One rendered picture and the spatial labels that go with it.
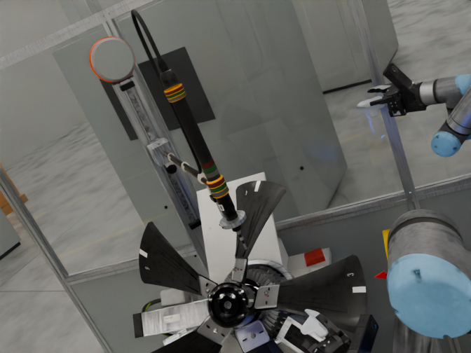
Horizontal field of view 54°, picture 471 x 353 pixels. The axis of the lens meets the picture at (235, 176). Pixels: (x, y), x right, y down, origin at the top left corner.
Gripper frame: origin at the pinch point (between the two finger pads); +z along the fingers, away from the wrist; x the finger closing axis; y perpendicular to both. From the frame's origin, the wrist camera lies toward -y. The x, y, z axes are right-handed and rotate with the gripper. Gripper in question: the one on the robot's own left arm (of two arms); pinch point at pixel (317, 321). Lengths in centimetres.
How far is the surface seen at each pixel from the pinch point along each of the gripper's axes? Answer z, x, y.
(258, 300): 18.1, -1.6, 6.5
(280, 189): 22.9, -22.4, -15.4
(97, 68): 87, -70, 1
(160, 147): 75, -37, -1
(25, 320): 360, 103, 151
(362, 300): -0.1, 4.3, -12.8
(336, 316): 0.9, 3.6, -5.1
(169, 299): 52, 1, 26
